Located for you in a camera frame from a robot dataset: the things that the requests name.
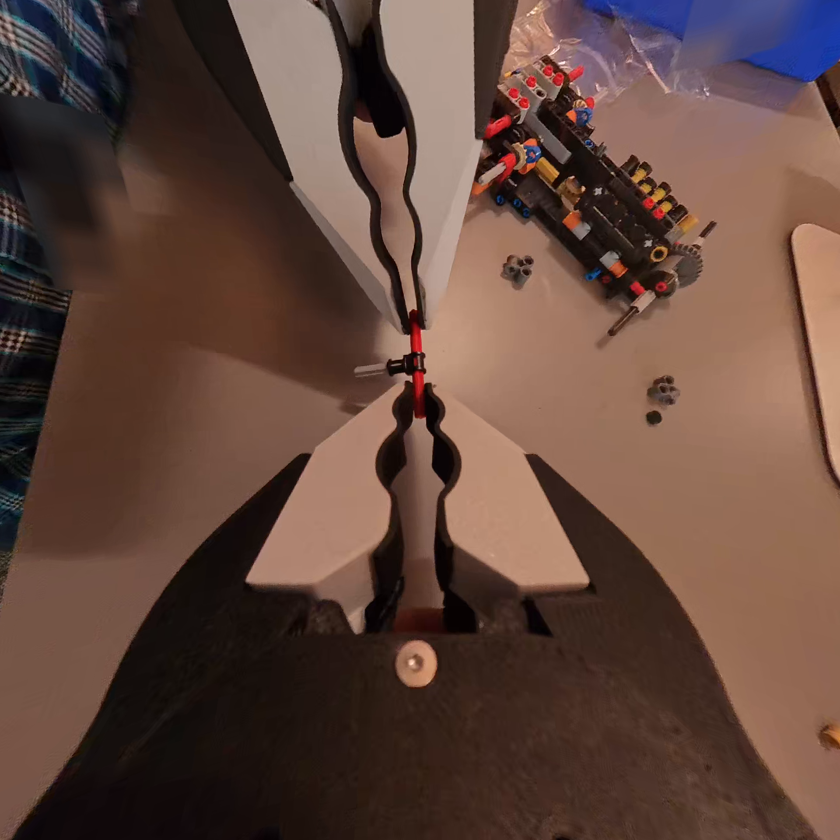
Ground magnifier on white base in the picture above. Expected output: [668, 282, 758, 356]
[791, 223, 840, 487]

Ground clear plastic bag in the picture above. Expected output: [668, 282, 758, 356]
[505, 0, 742, 101]

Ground multicoloured brick technic assembly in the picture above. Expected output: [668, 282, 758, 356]
[471, 56, 718, 337]

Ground small blue plastic bin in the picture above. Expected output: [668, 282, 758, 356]
[584, 0, 840, 83]

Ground red axle with black connector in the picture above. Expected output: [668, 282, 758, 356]
[387, 310, 429, 421]

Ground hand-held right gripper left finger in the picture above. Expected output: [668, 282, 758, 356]
[246, 382, 416, 633]

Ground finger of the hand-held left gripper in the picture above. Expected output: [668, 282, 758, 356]
[373, 0, 484, 330]
[226, 0, 413, 336]

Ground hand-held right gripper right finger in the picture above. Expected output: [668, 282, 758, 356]
[423, 384, 592, 633]

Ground person in blue plaid shirt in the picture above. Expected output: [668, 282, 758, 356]
[0, 0, 142, 578]

